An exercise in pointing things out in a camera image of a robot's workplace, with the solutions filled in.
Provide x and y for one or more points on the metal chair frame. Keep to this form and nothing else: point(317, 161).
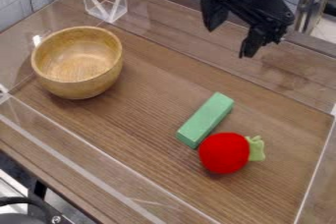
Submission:
point(308, 14)

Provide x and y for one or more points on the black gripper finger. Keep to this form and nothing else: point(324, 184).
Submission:
point(214, 13)
point(260, 35)

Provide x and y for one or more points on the red plush tomato toy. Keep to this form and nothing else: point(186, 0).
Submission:
point(225, 152)

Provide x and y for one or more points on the light wooden bowl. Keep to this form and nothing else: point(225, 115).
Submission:
point(77, 62)

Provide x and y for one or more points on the black table leg bracket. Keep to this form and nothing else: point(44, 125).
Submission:
point(41, 210)

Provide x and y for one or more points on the green rectangular block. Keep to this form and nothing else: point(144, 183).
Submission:
point(204, 120)

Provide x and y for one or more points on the clear acrylic front barrier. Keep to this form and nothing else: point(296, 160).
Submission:
point(109, 191)

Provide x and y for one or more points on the clear acrylic corner bracket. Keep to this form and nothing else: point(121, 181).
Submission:
point(105, 10)

